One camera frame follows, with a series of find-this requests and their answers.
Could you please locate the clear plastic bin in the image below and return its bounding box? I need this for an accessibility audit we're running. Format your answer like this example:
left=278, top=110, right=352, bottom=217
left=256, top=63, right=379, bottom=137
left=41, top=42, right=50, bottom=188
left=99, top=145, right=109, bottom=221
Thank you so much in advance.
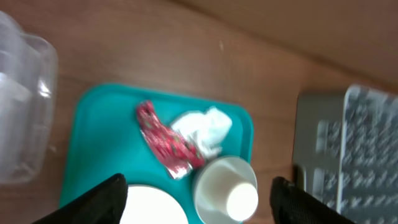
left=1, top=12, right=58, bottom=184

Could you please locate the teal serving tray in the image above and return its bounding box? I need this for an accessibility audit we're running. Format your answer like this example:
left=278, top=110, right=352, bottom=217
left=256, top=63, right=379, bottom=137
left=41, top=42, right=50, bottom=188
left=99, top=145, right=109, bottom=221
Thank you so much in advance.
left=60, top=84, right=254, bottom=223

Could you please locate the red snack wrapper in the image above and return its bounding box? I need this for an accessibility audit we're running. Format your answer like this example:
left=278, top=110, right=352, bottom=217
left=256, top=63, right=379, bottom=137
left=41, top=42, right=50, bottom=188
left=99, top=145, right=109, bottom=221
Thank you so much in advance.
left=136, top=101, right=206, bottom=179

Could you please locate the grey bowl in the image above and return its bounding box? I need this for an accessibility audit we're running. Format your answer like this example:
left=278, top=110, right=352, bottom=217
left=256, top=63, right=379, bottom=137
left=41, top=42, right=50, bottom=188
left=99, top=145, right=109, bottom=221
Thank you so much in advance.
left=192, top=155, right=258, bottom=224

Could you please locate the large white plate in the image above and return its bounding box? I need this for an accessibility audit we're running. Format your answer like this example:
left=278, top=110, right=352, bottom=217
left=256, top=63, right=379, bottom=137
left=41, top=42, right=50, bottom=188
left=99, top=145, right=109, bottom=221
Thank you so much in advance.
left=119, top=185, right=188, bottom=224

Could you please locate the white paper cup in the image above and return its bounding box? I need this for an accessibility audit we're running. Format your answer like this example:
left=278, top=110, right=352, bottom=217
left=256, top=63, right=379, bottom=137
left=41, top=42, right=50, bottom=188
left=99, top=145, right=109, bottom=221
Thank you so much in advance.
left=197, top=163, right=259, bottom=222

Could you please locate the white tissue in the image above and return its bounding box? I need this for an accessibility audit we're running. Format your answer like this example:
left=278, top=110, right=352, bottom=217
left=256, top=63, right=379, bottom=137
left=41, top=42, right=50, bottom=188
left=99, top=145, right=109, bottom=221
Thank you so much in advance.
left=170, top=106, right=233, bottom=160

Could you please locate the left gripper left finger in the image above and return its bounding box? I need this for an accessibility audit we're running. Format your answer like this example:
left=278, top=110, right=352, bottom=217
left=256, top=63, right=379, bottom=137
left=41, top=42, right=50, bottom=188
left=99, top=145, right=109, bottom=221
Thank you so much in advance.
left=33, top=174, right=128, bottom=224

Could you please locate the grey dish rack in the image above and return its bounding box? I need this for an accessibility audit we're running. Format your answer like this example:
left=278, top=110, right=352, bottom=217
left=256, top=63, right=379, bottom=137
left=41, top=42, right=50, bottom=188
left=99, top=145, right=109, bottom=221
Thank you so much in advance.
left=292, top=85, right=397, bottom=223

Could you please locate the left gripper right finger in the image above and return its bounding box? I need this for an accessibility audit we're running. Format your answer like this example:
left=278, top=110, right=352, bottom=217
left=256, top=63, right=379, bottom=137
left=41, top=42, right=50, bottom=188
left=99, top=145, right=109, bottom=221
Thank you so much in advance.
left=269, top=177, right=354, bottom=224

